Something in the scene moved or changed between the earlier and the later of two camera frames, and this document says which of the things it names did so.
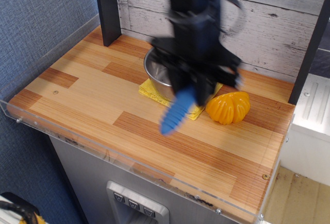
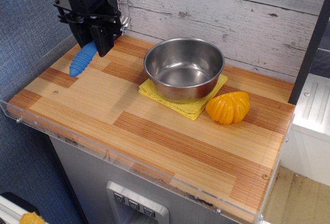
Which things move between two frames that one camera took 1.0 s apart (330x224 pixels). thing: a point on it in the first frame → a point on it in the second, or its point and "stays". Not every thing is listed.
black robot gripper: x=195 y=56 → x=90 y=13
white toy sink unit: x=306 y=149 stays
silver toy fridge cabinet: x=107 y=193 stays
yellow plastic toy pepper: x=229 y=108 stays
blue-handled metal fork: x=178 y=107 → x=83 y=59
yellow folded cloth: x=147 y=89 stays
